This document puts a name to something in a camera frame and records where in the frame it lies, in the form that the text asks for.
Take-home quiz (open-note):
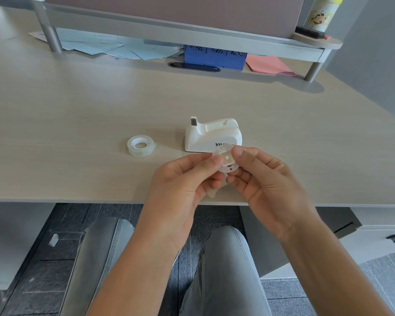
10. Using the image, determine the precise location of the person's right forearm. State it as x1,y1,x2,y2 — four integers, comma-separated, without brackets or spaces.
279,212,395,316

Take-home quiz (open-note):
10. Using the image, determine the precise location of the clear adhesive tape roll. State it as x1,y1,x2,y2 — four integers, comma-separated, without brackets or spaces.
127,135,157,158

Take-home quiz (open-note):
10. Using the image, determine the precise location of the white plastic tape core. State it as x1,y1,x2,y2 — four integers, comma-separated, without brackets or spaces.
212,144,243,177

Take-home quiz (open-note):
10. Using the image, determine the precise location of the stack of pink papers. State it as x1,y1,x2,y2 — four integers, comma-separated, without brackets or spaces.
245,55,298,78

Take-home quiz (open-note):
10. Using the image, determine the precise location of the pile of light blue papers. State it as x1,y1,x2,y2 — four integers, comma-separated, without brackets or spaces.
61,29,185,60

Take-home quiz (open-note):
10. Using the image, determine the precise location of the white desk side panel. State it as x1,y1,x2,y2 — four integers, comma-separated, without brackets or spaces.
0,203,57,291

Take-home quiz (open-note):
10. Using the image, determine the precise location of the white drawer cabinet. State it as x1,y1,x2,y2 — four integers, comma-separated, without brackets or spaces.
240,206,395,280

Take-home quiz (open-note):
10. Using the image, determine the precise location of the blue plastic organiser box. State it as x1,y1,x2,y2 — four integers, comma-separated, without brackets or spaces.
183,45,248,72

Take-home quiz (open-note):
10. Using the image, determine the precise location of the grey-pink partition panel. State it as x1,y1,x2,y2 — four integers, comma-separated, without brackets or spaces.
44,0,305,39

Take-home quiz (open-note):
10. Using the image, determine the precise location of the person's right leg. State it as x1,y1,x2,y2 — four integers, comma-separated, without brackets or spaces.
179,226,272,316

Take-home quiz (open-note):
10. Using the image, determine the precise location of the person's left hand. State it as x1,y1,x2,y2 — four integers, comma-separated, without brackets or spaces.
141,153,226,258

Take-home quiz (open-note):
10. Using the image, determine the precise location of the grey desk riser shelf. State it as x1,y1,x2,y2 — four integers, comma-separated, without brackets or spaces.
30,0,344,83

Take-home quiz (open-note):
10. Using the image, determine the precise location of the person's right hand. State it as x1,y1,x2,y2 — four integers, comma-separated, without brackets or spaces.
226,145,320,244

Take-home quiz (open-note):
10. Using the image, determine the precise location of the black marker with orange end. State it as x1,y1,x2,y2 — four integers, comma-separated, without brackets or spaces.
294,26,332,41

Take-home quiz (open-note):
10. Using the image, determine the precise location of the person's leg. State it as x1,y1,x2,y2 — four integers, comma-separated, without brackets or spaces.
59,216,136,316
179,226,272,316

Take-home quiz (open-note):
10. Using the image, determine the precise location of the white tape dispenser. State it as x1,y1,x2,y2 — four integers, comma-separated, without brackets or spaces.
184,117,243,154

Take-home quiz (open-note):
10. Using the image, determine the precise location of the person's left forearm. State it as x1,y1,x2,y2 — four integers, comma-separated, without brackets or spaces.
87,224,189,316

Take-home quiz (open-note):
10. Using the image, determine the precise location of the person's left leg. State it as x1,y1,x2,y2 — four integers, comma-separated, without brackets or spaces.
59,216,136,316

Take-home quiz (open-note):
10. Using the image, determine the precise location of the yellow cartoon print bottle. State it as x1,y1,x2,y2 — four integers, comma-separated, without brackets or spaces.
303,0,345,33

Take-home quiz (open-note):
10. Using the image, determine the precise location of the white paper sheet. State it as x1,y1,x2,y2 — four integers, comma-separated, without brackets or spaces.
27,31,50,43

